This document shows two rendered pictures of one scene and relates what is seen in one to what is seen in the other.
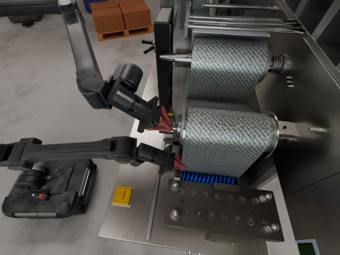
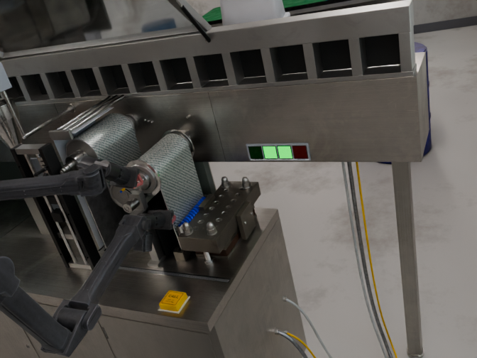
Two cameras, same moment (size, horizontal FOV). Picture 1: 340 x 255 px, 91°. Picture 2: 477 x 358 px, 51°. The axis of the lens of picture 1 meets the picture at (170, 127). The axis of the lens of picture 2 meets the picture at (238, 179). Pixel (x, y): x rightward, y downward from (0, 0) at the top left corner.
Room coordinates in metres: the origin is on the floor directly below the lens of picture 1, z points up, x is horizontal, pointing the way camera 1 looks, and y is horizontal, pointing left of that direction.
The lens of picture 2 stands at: (-0.63, 1.31, 1.98)
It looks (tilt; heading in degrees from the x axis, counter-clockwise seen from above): 27 degrees down; 294
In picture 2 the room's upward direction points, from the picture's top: 14 degrees counter-clockwise
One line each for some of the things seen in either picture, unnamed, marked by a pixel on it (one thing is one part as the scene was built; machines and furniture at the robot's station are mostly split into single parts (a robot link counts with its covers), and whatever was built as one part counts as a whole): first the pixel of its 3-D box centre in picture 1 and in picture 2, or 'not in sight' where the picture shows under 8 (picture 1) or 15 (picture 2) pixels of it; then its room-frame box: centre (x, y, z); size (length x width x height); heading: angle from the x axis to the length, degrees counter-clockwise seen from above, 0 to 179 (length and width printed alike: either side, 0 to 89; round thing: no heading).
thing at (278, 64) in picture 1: (271, 64); (126, 124); (0.53, -0.36, 1.33); 0.07 x 0.07 x 0.07; 83
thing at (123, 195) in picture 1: (123, 195); (173, 300); (0.19, 0.21, 0.91); 0.07 x 0.07 x 0.02; 83
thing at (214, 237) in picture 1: (221, 239); (246, 220); (0.03, -0.19, 0.96); 0.10 x 0.03 x 0.11; 83
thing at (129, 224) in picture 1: (193, 62); (13, 238); (1.25, -0.20, 0.88); 2.52 x 0.66 x 0.04; 173
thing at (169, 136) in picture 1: (171, 145); (145, 229); (0.36, -0.01, 1.05); 0.06 x 0.05 x 0.31; 83
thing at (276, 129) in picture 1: (264, 133); (177, 146); (0.29, -0.30, 1.25); 0.15 x 0.01 x 0.15; 173
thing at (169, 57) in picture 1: (167, 56); (67, 168); (0.58, 0.01, 1.33); 0.06 x 0.03 x 0.03; 83
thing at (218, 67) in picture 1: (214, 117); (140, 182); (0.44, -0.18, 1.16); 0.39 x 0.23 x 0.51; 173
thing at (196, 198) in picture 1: (218, 208); (221, 214); (0.12, -0.18, 1.00); 0.40 x 0.16 x 0.06; 83
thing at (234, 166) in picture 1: (213, 165); (184, 194); (0.25, -0.16, 1.11); 0.23 x 0.01 x 0.18; 83
